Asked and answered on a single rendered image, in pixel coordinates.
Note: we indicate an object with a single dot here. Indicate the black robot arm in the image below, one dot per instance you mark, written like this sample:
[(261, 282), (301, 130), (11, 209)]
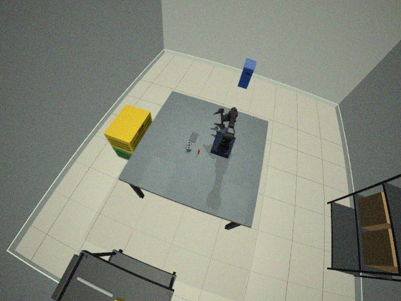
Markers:
[(228, 136)]

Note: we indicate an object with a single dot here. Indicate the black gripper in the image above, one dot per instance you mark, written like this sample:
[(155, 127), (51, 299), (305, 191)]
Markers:
[(223, 118)]

